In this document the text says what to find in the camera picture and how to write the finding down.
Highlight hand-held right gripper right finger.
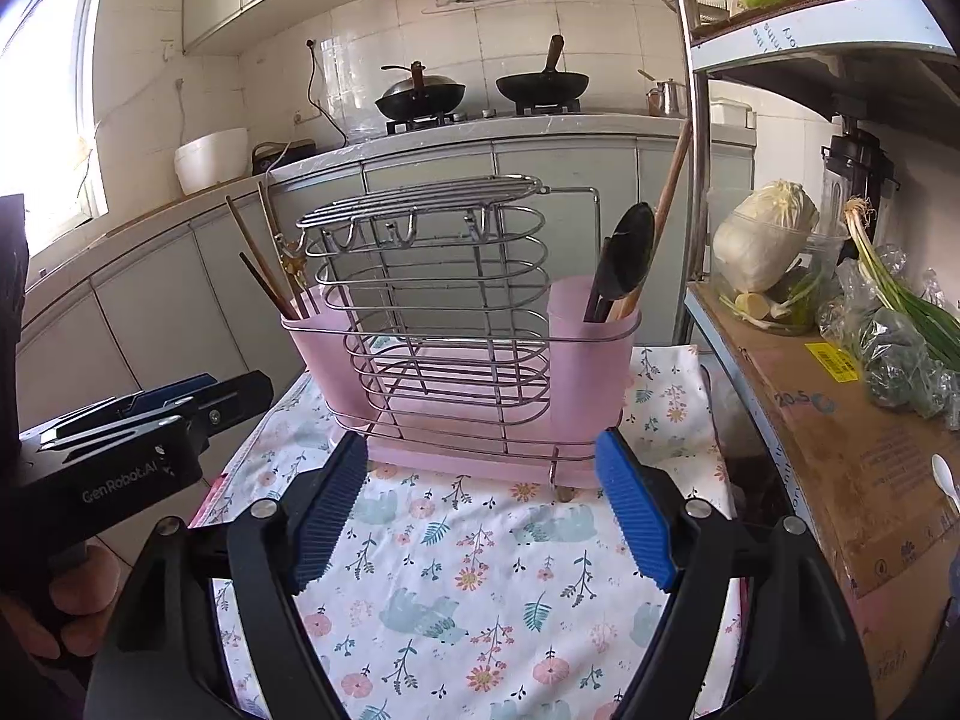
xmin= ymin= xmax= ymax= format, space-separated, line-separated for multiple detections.
xmin=594 ymin=427 xmax=878 ymax=720

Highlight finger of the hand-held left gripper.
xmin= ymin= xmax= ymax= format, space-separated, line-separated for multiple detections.
xmin=37 ymin=370 xmax=275 ymax=455
xmin=41 ymin=373 xmax=220 ymax=440

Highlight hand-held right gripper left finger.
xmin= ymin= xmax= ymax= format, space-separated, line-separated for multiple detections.
xmin=86 ymin=431 xmax=370 ymax=720

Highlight pink wire utensil rack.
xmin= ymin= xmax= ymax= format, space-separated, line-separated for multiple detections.
xmin=281 ymin=174 xmax=644 ymax=503

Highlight black spoon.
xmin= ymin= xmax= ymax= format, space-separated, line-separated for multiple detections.
xmin=581 ymin=201 xmax=657 ymax=323

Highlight person's left hand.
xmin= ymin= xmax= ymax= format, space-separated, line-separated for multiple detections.
xmin=43 ymin=547 xmax=121 ymax=659

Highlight grey kitchen cabinets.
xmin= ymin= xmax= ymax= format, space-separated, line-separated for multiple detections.
xmin=15 ymin=112 xmax=758 ymax=458

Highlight floral printed cloth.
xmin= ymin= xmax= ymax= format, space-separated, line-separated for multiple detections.
xmin=191 ymin=345 xmax=743 ymax=720

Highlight brown cardboard sheet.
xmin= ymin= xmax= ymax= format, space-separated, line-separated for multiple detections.
xmin=694 ymin=281 xmax=960 ymax=720

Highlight white bucket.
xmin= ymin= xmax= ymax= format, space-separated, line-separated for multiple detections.
xmin=174 ymin=127 xmax=251 ymax=194

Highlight black countertop appliance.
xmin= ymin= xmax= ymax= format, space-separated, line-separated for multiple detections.
xmin=251 ymin=139 xmax=317 ymax=173

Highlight plastic bag of greens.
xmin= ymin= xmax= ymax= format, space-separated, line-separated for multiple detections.
xmin=817 ymin=244 xmax=960 ymax=421

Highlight white plastic spoon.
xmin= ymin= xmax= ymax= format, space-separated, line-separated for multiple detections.
xmin=931 ymin=454 xmax=960 ymax=518

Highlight window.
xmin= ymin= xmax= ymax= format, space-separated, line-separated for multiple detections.
xmin=0 ymin=0 xmax=113 ymax=241

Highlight green onions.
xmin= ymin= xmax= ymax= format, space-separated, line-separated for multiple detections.
xmin=844 ymin=197 xmax=960 ymax=372

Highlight black wok with lid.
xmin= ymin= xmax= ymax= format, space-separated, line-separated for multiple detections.
xmin=375 ymin=60 xmax=467 ymax=121

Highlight gas stove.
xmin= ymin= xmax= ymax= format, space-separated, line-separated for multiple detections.
xmin=386 ymin=106 xmax=582 ymax=134

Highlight white box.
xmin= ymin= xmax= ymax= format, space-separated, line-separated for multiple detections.
xmin=709 ymin=97 xmax=755 ymax=130

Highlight black blender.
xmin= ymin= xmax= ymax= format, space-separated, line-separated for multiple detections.
xmin=821 ymin=116 xmax=901 ymax=241

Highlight metal kettle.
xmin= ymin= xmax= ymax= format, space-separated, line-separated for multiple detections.
xmin=637 ymin=69 xmax=691 ymax=119

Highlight metal shelf rack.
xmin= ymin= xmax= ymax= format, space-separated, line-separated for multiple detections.
xmin=660 ymin=0 xmax=960 ymax=541

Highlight black power cable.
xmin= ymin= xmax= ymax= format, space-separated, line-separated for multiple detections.
xmin=304 ymin=39 xmax=347 ymax=149

